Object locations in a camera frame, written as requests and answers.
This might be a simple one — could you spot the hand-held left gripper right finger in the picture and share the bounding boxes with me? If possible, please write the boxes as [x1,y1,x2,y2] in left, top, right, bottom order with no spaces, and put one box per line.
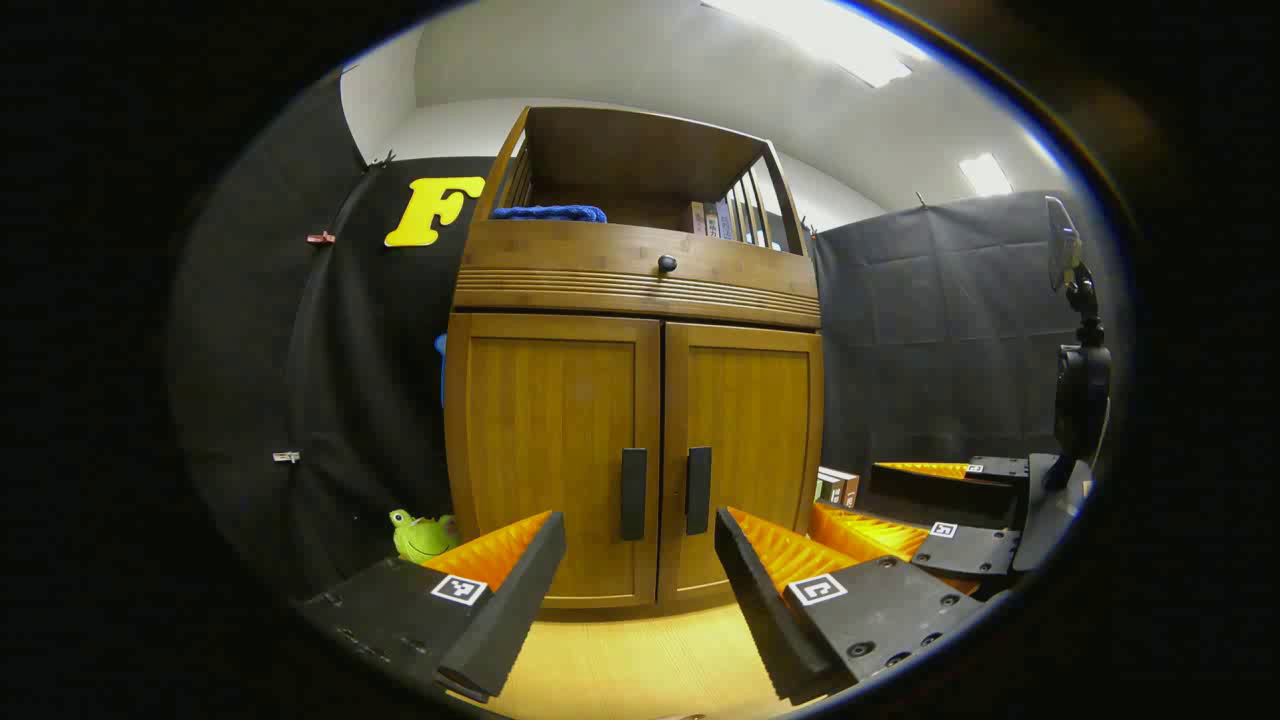
[714,505,986,706]

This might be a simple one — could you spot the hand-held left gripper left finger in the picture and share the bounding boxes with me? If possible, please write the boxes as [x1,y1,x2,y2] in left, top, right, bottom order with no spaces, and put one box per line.
[295,510,567,703]

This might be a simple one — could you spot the black door handle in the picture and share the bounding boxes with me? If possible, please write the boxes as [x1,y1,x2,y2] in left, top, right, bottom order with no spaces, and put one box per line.
[686,446,713,536]
[620,448,648,542]

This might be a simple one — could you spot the wooden cabinet door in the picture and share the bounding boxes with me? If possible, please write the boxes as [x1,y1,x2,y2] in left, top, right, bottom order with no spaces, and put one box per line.
[445,313,663,609]
[657,322,826,604]

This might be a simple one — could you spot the wooden double-door shoe cabinet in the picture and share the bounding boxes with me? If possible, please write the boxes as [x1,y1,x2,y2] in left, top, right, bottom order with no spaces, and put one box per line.
[443,105,827,611]

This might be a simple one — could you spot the wooden cabinet drawer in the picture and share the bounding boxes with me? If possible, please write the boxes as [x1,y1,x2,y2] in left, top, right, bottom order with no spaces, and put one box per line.
[452,220,823,331]

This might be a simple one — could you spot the green frog plush toy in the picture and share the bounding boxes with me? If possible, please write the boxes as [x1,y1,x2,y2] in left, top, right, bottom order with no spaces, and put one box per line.
[390,508,461,566]

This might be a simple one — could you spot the black backdrop cloth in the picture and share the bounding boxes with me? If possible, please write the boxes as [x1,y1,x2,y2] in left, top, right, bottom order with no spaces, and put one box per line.
[810,190,1091,481]
[170,75,501,601]

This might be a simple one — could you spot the small ceiling light panel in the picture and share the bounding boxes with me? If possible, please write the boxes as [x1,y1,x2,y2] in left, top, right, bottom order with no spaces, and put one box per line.
[958,152,1016,198]

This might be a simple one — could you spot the blue knitted cloth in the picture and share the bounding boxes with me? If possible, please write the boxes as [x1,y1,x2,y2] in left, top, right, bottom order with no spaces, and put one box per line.
[490,204,608,224]

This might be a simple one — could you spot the large ceiling light panel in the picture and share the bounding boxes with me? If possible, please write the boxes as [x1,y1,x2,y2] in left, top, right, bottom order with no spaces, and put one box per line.
[700,0,931,89]

